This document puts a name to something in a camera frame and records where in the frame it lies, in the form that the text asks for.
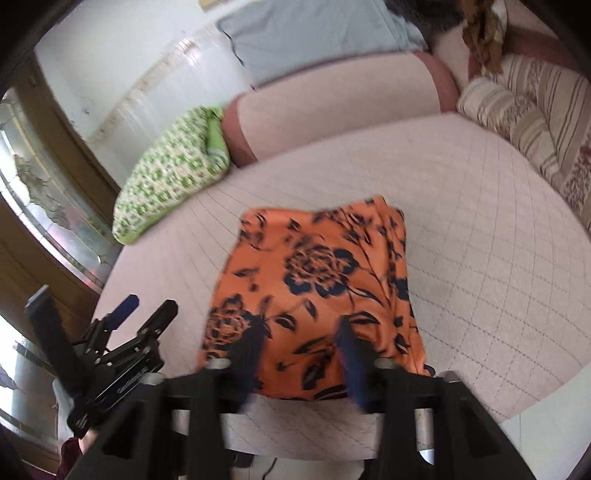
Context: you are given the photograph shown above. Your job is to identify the pink quilted bed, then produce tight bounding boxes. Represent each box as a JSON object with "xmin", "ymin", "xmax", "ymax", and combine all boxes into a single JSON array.
[{"xmin": 90, "ymin": 111, "xmax": 591, "ymax": 462}]

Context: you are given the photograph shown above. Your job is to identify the wooden door with glass panel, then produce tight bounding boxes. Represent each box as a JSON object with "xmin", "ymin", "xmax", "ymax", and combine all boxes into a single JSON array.
[{"xmin": 0, "ymin": 51, "xmax": 123, "ymax": 324}]

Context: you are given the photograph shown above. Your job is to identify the pink padded headboard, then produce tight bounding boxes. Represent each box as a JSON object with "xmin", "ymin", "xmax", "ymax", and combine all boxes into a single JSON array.
[{"xmin": 222, "ymin": 48, "xmax": 460, "ymax": 169}]

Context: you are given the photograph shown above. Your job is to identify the green patterned pillow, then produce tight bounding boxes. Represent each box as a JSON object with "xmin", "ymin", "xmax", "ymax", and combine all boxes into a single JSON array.
[{"xmin": 112, "ymin": 105, "xmax": 232, "ymax": 245}]

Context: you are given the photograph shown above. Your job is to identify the light blue cloth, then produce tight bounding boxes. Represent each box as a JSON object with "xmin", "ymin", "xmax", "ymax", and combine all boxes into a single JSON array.
[{"xmin": 216, "ymin": 0, "xmax": 430, "ymax": 90}]

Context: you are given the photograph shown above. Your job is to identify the brown yellow cloth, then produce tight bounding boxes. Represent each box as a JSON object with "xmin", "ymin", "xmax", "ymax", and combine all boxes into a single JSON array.
[{"xmin": 462, "ymin": 0, "xmax": 509, "ymax": 72}]

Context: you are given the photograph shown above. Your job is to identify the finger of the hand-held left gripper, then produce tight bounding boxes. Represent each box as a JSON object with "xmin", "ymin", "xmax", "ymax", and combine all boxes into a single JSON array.
[
  {"xmin": 133, "ymin": 299, "xmax": 180, "ymax": 343},
  {"xmin": 102, "ymin": 294, "xmax": 141, "ymax": 332}
]

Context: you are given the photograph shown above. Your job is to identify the orange floral garment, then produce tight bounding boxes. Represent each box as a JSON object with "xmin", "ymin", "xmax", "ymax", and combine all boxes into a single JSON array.
[{"xmin": 196, "ymin": 195, "xmax": 437, "ymax": 401}]

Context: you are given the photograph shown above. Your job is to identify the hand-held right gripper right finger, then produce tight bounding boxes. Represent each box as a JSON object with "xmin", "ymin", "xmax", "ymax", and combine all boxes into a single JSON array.
[{"xmin": 335, "ymin": 316, "xmax": 539, "ymax": 480}]

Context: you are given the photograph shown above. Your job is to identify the dark cloth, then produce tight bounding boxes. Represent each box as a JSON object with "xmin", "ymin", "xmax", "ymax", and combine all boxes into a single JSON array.
[{"xmin": 385, "ymin": 0, "xmax": 467, "ymax": 47}]

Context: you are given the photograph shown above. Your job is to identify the striped floral blanket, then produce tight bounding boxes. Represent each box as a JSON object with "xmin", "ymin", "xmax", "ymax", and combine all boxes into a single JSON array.
[{"xmin": 456, "ymin": 53, "xmax": 591, "ymax": 222}]

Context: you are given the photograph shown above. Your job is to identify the person's left forearm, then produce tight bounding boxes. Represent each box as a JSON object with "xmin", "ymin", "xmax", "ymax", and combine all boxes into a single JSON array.
[{"xmin": 55, "ymin": 427, "xmax": 100, "ymax": 480}]

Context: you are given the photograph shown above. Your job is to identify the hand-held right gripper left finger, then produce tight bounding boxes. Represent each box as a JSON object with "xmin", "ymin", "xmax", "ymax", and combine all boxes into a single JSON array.
[{"xmin": 69, "ymin": 318, "xmax": 273, "ymax": 480}]

